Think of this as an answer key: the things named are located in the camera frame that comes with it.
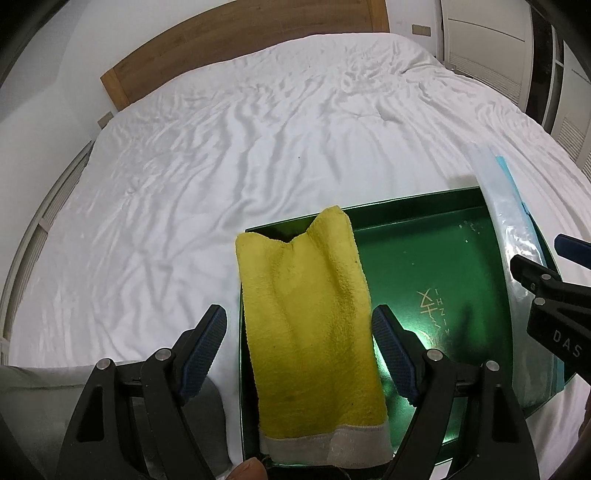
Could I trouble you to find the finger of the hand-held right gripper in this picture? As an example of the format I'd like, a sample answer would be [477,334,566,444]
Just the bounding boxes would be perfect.
[554,234,591,265]
[510,254,591,306]

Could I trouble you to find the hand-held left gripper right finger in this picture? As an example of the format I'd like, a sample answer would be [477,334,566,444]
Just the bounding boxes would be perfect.
[372,304,541,480]

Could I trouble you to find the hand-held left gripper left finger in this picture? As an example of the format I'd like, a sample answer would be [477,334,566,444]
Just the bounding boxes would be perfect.
[58,304,228,480]

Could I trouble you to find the clear plastic bag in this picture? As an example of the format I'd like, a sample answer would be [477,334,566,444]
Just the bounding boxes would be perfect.
[466,143,570,407]

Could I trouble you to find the yellow towel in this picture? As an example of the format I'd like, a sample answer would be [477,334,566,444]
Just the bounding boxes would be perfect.
[235,206,393,468]

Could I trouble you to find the green tray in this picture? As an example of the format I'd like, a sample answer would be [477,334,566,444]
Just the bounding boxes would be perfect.
[238,186,578,480]

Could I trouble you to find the person's left hand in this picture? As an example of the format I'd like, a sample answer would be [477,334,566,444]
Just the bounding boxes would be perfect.
[228,457,269,480]

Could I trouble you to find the white bed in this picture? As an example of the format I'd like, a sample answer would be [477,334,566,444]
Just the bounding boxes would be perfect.
[9,32,591,462]

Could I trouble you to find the white wardrobe doors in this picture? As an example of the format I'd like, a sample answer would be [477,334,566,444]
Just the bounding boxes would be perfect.
[436,0,591,153]

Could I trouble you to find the wooden headboard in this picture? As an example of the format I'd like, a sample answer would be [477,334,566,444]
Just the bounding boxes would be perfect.
[100,0,389,112]

